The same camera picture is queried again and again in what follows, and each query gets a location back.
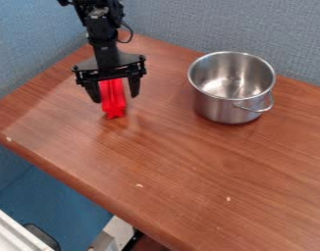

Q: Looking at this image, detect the white table frame part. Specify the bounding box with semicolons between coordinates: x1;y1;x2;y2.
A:
87;216;135;251

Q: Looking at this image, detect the metal pot with handle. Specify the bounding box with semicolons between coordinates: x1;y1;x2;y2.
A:
188;51;277;125

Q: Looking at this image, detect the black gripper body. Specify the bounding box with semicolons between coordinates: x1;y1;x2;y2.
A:
72;40;147;86

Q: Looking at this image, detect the red star-shaped bar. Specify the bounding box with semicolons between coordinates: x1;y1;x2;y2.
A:
99;78;126;120

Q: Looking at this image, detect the white appliance at corner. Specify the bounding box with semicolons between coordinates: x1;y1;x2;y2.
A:
0;209;52;251

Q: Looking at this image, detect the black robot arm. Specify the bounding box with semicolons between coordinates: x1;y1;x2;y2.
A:
56;0;147;103

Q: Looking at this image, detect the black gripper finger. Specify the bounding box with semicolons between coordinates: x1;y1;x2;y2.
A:
129;76;141;98
85;81;101;103

